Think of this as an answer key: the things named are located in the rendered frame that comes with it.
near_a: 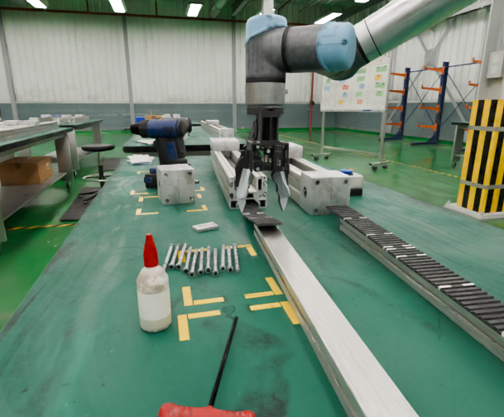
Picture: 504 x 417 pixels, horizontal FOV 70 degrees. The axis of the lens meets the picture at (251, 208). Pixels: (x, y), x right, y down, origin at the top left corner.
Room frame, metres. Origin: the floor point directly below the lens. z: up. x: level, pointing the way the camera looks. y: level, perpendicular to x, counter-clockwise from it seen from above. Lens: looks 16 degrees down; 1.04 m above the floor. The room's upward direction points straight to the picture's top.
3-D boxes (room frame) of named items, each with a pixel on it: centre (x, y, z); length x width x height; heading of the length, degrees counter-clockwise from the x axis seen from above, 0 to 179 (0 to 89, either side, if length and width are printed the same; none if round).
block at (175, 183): (1.01, 0.21, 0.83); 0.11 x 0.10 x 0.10; 111
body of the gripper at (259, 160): (0.71, -0.03, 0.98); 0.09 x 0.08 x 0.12; 10
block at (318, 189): (0.91, -0.20, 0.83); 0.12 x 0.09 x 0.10; 100
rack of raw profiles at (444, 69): (10.35, -4.89, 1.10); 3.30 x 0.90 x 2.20; 14
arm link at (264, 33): (0.71, -0.03, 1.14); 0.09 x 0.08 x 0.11; 63
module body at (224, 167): (1.31, 0.08, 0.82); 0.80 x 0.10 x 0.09; 10
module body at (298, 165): (1.34, -0.11, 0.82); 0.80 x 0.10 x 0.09; 10
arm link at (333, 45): (0.68, -0.12, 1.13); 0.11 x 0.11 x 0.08; 63
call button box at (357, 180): (1.09, -0.28, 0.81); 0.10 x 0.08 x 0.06; 100
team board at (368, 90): (6.72, -1.80, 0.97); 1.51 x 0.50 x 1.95; 34
